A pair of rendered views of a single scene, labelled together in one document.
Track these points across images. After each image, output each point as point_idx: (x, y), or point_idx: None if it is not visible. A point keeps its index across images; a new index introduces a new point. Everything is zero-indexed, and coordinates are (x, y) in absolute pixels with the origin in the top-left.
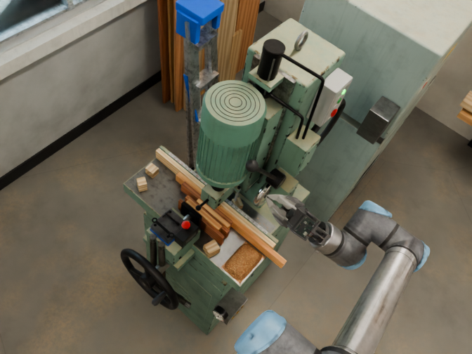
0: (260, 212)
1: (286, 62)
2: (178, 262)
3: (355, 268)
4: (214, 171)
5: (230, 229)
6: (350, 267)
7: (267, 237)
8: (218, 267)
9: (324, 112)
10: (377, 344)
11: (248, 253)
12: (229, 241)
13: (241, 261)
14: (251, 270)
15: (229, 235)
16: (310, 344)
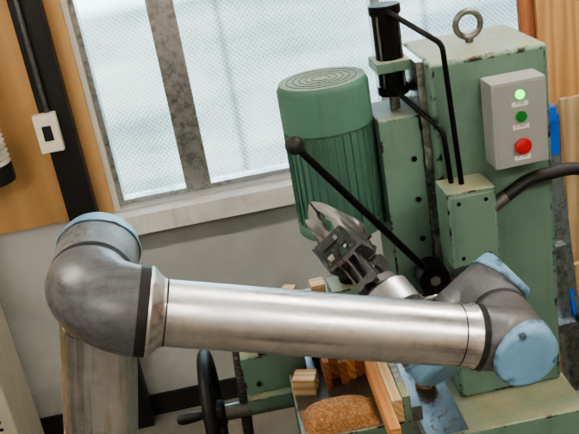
0: (460, 403)
1: (432, 50)
2: (258, 394)
3: (424, 375)
4: (300, 200)
5: (362, 376)
6: (414, 368)
7: (396, 387)
8: (297, 410)
9: (492, 133)
10: (231, 317)
11: (348, 399)
12: (344, 389)
13: (326, 404)
14: (339, 430)
15: (351, 382)
16: (120, 245)
